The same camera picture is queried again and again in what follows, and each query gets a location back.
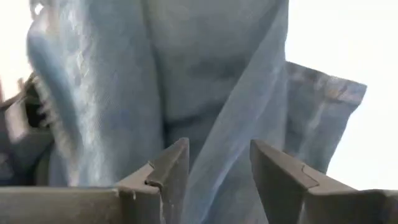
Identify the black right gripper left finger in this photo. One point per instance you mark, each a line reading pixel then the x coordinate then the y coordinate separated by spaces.
pixel 169 161

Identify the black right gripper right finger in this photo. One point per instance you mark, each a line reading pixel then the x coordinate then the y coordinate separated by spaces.
pixel 280 174

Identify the blue denim jeans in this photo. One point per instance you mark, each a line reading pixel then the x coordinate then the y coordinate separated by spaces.
pixel 186 68

